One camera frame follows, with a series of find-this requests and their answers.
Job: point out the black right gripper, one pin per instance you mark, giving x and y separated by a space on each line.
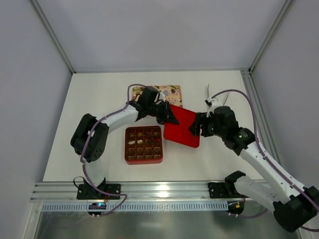
199 123

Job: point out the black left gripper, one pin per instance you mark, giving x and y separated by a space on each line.
166 113

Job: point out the red box lid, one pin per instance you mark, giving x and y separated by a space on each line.
181 133

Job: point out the dark chocolate piece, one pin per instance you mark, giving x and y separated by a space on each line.
148 133

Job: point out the ridged caramel chocolate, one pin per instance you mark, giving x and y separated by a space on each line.
139 134

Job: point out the metal tweezers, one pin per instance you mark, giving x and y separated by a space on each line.
223 98

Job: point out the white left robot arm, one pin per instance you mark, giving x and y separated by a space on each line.
89 142

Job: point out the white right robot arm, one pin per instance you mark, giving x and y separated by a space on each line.
290 201

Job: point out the red chocolate box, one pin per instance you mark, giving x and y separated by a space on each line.
150 152

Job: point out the floral tray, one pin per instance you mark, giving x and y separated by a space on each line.
170 93

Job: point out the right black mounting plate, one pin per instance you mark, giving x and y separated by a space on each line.
217 190

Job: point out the right aluminium side rail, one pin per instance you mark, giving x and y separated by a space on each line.
264 132

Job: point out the white slotted cable duct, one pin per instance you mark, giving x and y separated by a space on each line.
127 206

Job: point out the aluminium front rail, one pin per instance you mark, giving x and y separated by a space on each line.
144 191

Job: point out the right aluminium frame post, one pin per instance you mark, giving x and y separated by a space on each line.
276 25

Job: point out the aluminium frame post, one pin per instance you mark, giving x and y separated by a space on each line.
276 25
50 31

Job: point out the left aluminium frame post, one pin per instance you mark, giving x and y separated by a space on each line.
50 31

